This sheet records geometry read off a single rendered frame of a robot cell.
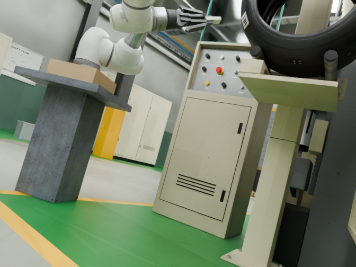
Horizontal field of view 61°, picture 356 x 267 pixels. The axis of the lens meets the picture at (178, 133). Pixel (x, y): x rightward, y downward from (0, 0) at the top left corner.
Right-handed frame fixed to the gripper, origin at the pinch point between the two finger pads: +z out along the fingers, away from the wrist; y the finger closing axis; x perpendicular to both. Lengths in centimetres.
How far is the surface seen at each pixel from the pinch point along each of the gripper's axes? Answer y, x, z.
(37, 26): -519, -637, -132
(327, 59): 31.1, 16.8, 31.1
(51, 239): 72, -31, -70
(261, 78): 28.5, 1.0, 13.7
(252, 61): 20.3, 0.0, 12.6
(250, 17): 0.5, 2.9, 16.5
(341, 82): 30, -5, 59
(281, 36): 15.0, 8.9, 22.5
